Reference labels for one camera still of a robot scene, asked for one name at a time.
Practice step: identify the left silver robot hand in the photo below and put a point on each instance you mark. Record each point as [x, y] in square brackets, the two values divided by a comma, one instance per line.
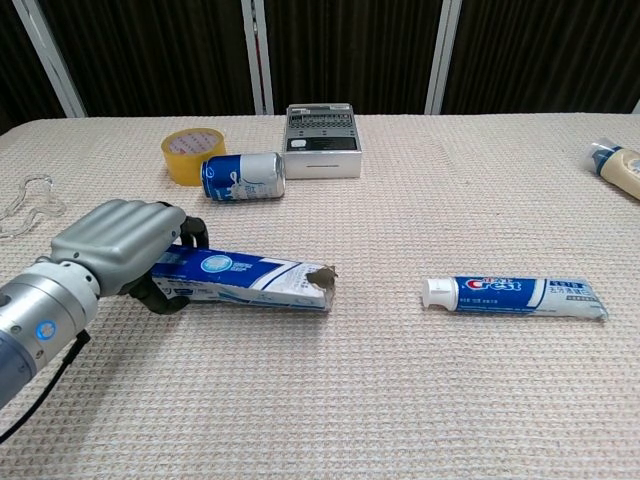
[110, 240]

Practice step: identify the blue white toothpaste carton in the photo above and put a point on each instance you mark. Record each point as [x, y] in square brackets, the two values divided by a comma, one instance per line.
[250, 280]

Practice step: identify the blue white toothpaste tube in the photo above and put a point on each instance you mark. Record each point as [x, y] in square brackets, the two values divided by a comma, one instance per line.
[500, 295]

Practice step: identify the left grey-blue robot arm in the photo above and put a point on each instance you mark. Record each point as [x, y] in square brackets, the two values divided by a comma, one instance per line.
[40, 320]

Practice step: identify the silver electronic device box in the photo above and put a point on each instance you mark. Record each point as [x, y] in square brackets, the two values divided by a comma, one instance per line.
[320, 165]

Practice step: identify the clear plastic bone-shaped piece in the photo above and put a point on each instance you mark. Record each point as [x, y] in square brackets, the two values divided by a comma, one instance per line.
[42, 200]

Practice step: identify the yellow packing tape roll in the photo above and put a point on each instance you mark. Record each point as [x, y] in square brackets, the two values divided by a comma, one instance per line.
[180, 165]

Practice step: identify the blue silver drink can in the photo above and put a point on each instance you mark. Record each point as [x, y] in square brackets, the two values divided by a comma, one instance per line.
[240, 177]

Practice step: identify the black pleated curtain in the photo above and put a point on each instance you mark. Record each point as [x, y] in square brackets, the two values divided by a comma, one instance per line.
[150, 50]

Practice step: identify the beige woven tablecloth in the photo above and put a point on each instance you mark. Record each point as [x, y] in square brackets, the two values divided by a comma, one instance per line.
[350, 400]

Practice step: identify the beige squeeze bottle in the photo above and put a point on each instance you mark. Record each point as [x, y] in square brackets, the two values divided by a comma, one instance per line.
[622, 170]

